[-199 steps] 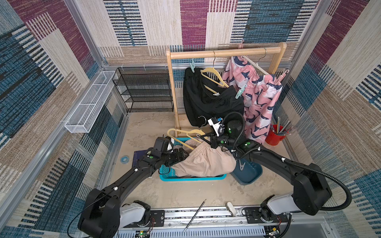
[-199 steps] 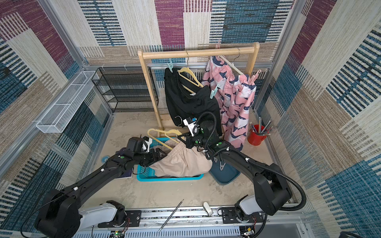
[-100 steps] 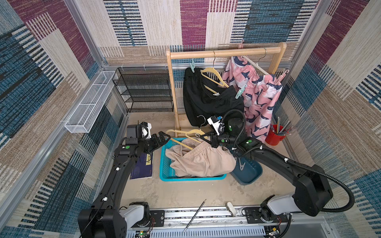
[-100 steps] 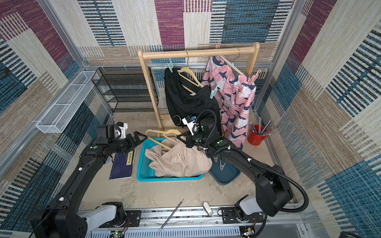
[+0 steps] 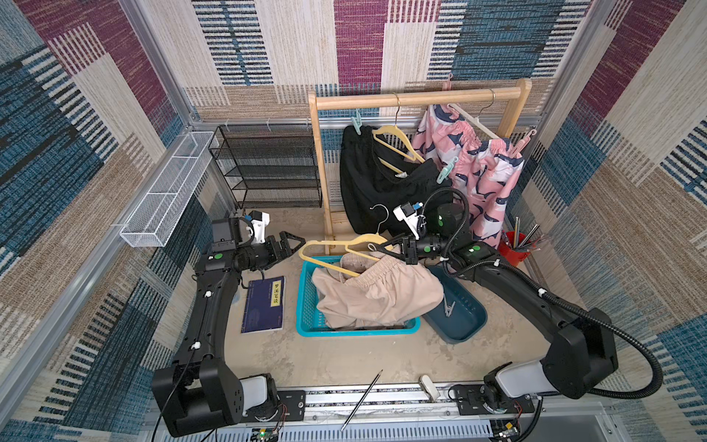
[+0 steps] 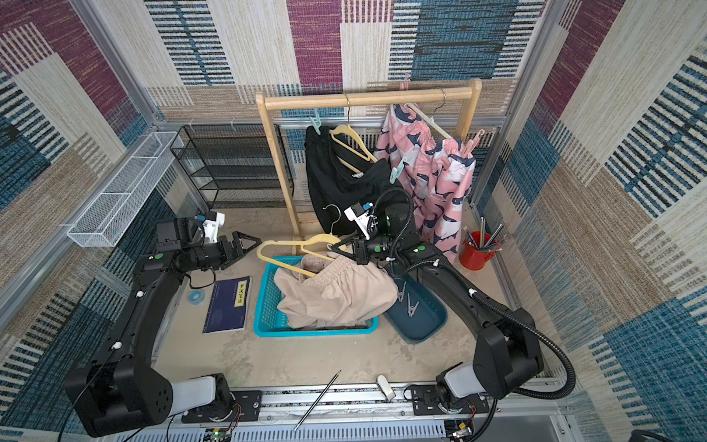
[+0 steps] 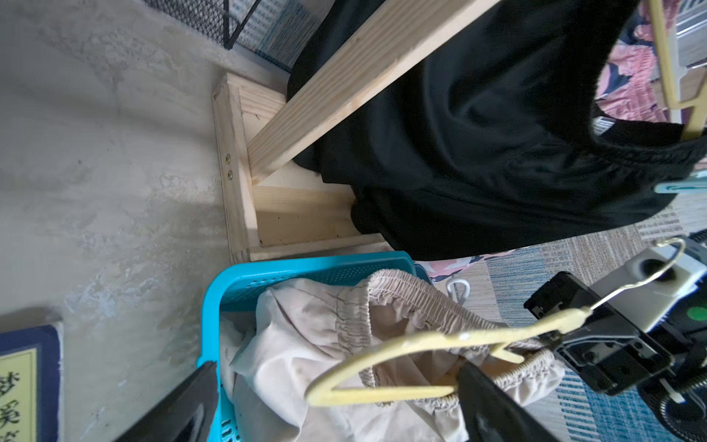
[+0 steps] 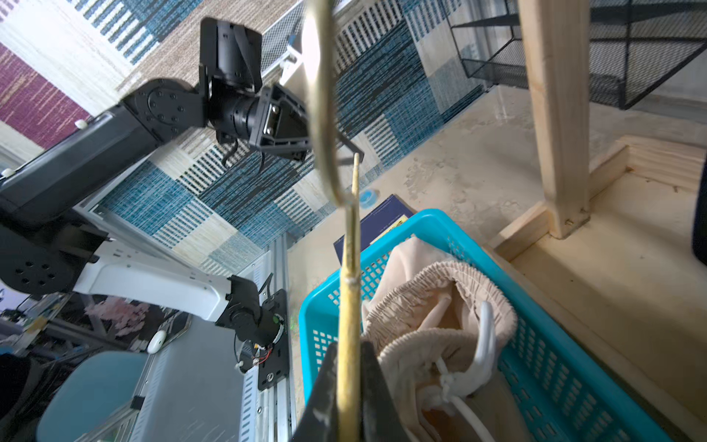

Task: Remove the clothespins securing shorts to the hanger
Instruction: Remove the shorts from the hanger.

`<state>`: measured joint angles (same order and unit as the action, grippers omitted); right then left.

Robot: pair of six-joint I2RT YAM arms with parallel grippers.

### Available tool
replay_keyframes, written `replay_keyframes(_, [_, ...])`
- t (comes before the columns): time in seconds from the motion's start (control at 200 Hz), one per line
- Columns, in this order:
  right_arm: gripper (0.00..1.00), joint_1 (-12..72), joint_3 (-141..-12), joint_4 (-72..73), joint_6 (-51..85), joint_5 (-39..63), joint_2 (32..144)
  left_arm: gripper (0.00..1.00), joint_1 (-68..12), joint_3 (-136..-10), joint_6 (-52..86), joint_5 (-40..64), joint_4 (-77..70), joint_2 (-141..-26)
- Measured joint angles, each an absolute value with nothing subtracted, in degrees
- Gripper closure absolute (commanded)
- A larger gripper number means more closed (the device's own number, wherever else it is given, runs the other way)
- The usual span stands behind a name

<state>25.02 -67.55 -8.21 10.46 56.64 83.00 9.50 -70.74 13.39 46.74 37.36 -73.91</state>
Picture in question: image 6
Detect yellow hanger of beige shorts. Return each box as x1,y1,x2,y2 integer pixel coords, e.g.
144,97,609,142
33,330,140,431
256,207,339,277

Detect beige shorts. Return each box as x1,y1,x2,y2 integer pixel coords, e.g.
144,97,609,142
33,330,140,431
274,254,398,329

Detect white clothespin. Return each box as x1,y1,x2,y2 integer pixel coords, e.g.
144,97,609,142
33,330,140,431
407,295,419,318
396,280,406,302

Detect black shorts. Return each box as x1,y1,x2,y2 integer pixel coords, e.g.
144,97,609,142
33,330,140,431
305,126,401,237

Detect mint clothespin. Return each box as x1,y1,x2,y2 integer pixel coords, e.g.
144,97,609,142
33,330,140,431
390,157,407,184
309,109,322,134

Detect yellow hanger of black shorts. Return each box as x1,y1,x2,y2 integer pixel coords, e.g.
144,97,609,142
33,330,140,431
329,93,377,163

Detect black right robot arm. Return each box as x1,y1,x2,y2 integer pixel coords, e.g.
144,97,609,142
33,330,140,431
330,188,577,410

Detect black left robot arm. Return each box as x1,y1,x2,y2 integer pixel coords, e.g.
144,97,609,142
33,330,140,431
64,212,263,438

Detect pink patterned shorts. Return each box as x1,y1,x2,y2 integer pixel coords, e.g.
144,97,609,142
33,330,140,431
374,104,476,262

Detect blue tape roll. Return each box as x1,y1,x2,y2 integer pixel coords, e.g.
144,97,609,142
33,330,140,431
187,289,205,306

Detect dark blue book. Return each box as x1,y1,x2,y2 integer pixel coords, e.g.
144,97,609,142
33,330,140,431
203,276,252,334

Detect turquoise plastic basket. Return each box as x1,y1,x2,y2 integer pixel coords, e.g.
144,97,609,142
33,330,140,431
253,263,379,338

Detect dark teal plastic tray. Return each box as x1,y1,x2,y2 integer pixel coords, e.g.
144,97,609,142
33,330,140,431
384,276,447,344

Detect red pen cup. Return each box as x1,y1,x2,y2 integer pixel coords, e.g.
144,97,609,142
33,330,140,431
458,231,496,271

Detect thin metal rod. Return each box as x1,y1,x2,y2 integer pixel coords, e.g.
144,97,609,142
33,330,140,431
293,369,342,433

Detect small white block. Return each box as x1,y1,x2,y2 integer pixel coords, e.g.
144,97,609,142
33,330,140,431
376,375,396,403

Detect pink clothespin right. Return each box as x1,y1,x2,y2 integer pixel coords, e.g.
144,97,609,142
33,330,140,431
463,129,486,157

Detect wooden clothes rack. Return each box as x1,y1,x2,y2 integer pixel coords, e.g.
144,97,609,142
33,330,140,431
255,78,482,239

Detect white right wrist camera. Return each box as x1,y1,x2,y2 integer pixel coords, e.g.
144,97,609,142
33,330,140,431
344,202,377,239

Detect black wire shelf rack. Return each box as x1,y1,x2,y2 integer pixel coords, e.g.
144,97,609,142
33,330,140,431
171,123,285,210

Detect white wire wall basket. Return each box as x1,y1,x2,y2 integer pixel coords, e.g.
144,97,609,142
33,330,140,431
67,132,177,248

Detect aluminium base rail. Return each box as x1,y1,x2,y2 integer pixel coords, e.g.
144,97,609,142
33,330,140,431
98,378,570,442

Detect pink clothespin on rail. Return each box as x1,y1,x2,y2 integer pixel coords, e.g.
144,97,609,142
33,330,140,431
400,73,411,91

